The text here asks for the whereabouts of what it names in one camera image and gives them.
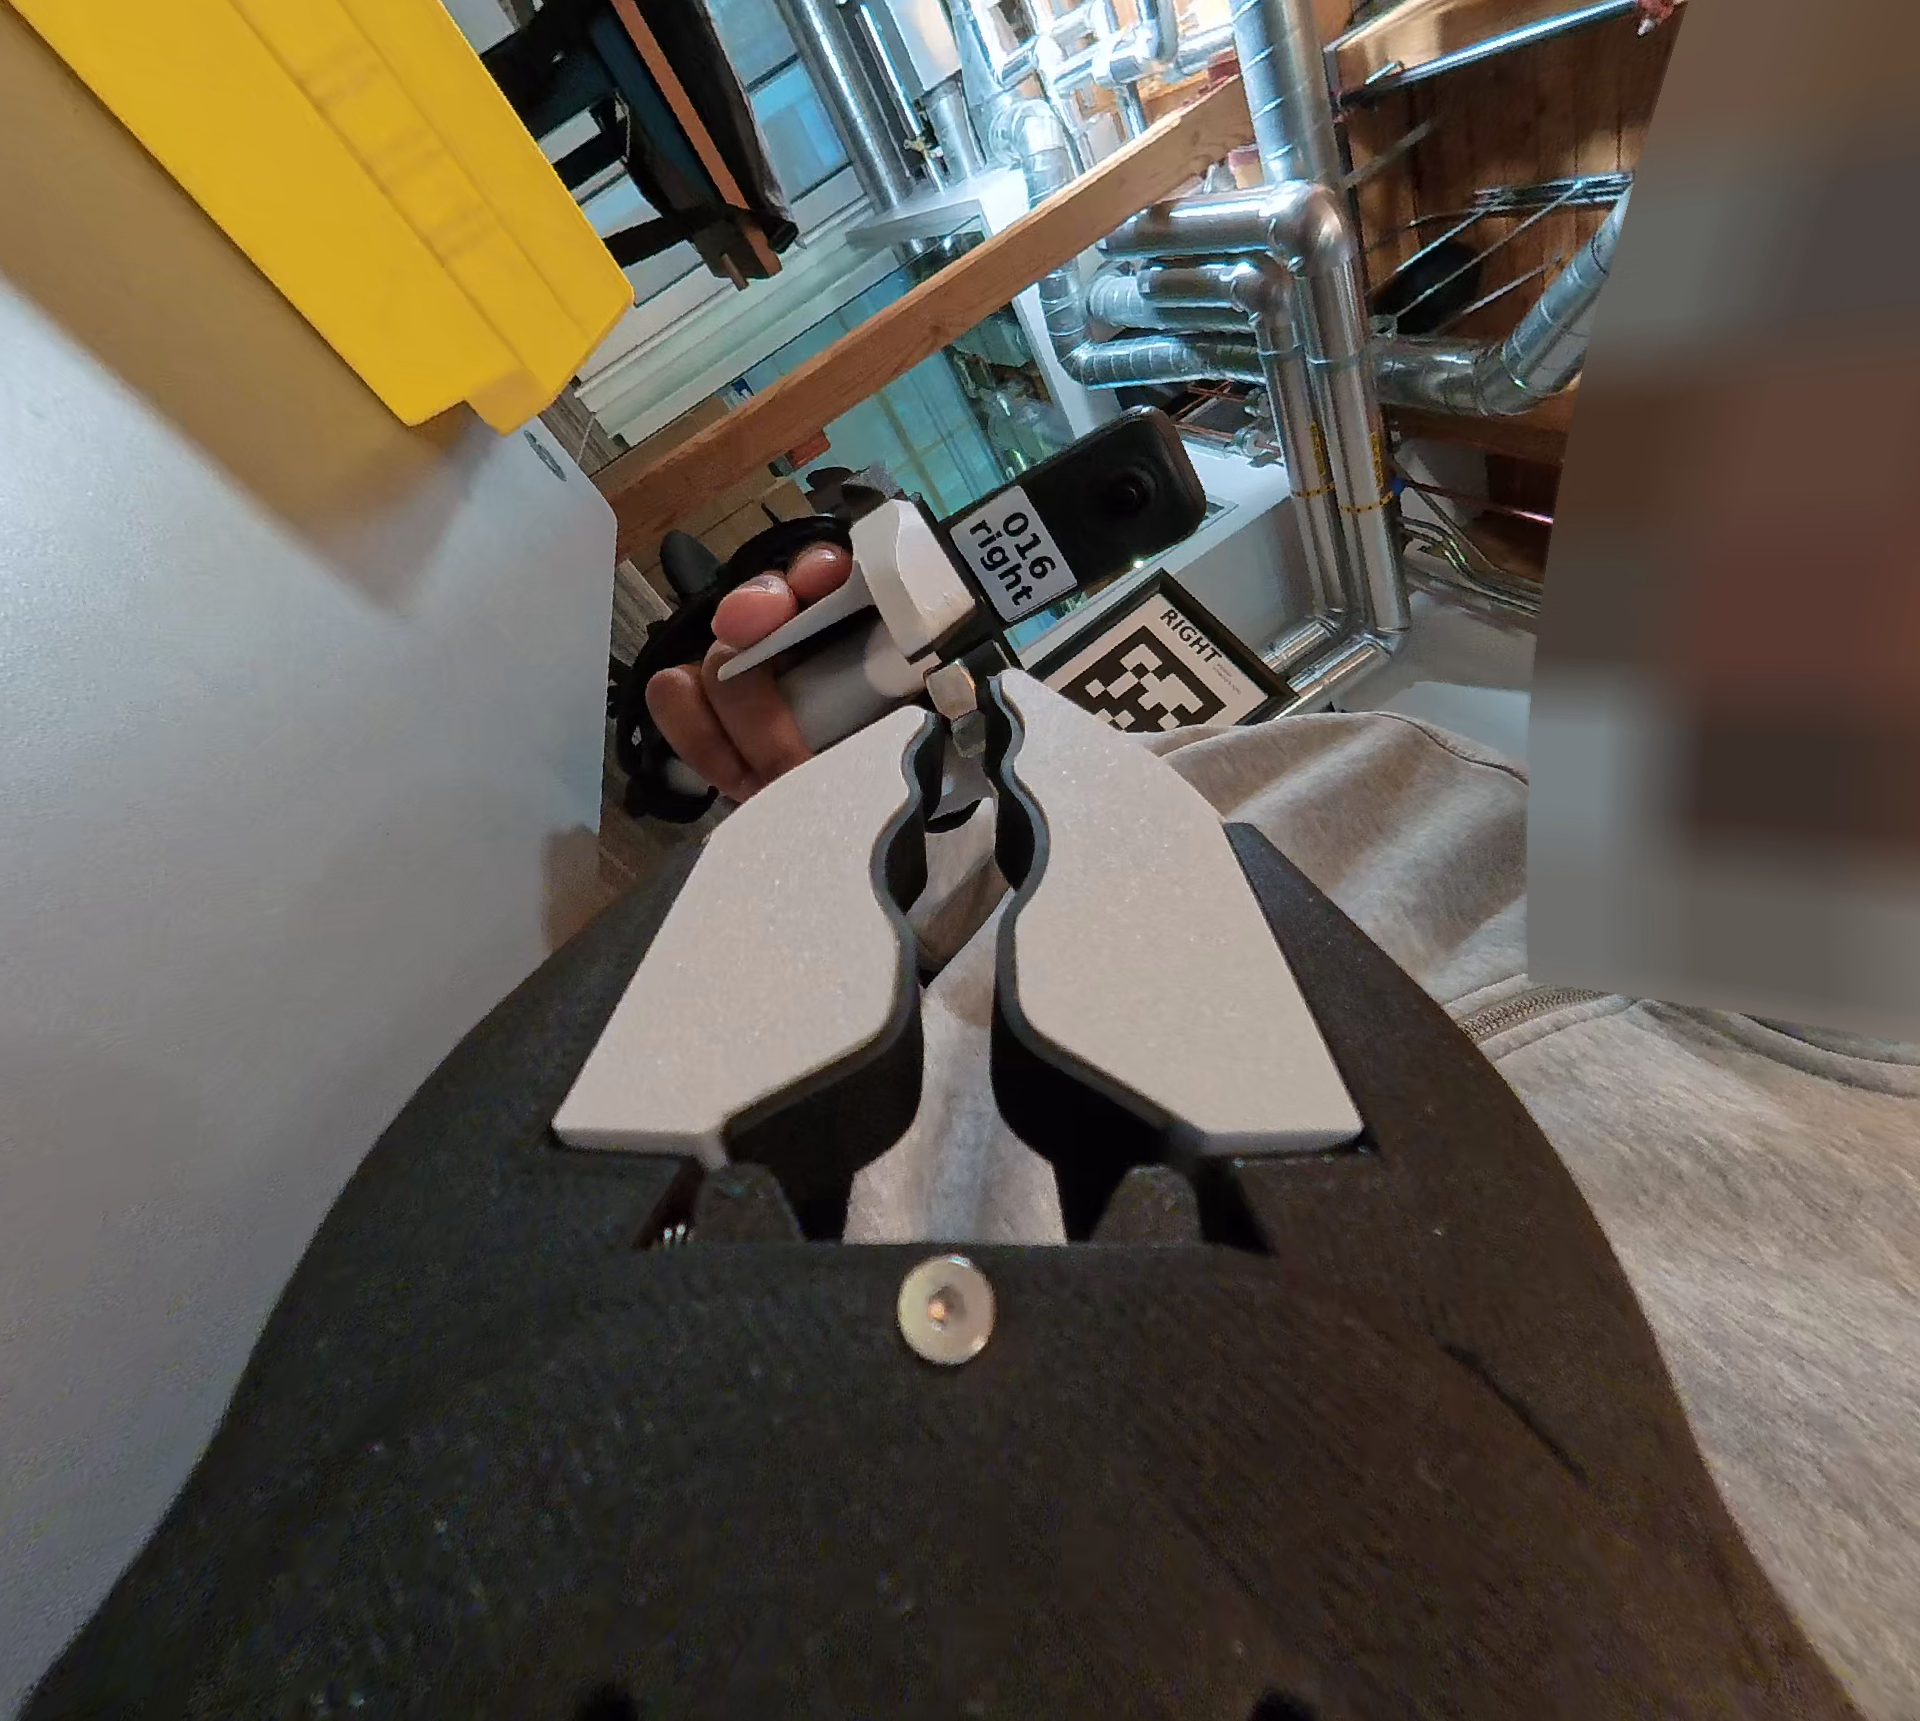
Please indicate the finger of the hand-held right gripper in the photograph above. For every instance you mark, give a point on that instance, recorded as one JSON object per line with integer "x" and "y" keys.
{"x": 849, "y": 700}
{"x": 915, "y": 597}

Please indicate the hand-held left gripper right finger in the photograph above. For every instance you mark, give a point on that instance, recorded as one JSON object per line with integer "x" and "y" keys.
{"x": 1154, "y": 971}

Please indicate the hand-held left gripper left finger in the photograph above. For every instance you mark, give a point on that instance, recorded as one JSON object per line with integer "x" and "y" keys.
{"x": 751, "y": 987}

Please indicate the steel hex nut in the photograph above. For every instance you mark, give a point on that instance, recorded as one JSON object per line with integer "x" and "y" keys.
{"x": 950, "y": 689}

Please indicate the steel bolt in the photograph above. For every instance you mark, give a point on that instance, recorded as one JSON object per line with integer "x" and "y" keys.
{"x": 969, "y": 743}

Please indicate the yellow plastic bin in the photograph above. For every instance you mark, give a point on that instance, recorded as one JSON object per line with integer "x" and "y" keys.
{"x": 301, "y": 101}

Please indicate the person's right hand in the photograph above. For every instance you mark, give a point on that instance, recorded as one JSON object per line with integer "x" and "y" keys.
{"x": 721, "y": 731}

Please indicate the fiducial marker board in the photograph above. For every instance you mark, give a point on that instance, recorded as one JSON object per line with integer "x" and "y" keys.
{"x": 1154, "y": 678}

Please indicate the cluster of silver pipes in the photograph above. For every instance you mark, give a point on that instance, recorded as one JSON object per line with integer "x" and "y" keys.
{"x": 1305, "y": 296}

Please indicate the wooden beam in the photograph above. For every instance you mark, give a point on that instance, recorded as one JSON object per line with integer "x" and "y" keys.
{"x": 900, "y": 318}

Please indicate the black bag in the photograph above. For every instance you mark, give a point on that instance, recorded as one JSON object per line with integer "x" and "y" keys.
{"x": 704, "y": 101}

